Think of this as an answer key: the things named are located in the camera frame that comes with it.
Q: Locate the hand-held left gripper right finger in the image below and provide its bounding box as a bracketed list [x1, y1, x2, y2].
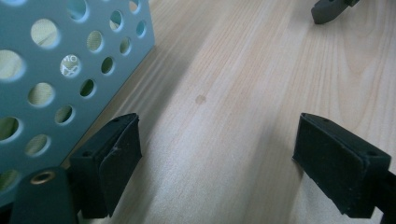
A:
[291, 112, 392, 219]

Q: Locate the grey perforated metal box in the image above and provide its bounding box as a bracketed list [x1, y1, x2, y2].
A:
[0, 0, 156, 208]

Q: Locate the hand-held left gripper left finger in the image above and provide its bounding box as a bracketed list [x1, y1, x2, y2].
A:
[68, 112, 143, 219]

